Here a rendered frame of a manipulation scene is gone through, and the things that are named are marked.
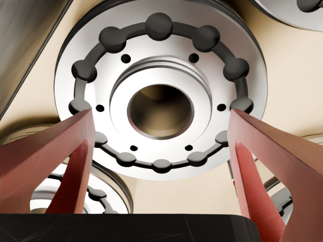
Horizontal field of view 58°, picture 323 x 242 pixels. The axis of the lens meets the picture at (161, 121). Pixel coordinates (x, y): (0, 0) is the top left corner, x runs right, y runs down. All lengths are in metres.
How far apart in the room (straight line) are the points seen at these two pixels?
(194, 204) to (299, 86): 0.12
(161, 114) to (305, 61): 0.08
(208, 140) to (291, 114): 0.06
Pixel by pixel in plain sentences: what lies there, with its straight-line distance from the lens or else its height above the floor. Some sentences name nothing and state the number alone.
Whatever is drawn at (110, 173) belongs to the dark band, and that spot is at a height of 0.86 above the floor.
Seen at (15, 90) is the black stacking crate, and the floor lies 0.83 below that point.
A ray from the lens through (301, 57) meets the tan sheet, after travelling 0.18.
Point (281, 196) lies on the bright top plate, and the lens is 0.19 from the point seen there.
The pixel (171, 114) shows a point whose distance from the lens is 0.16.
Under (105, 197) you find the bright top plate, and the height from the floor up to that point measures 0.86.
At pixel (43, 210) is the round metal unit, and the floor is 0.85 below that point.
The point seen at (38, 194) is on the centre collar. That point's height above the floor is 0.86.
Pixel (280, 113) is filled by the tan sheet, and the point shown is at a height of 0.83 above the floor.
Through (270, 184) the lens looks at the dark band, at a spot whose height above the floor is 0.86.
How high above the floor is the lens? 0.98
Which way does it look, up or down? 55 degrees down
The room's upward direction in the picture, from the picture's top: 179 degrees counter-clockwise
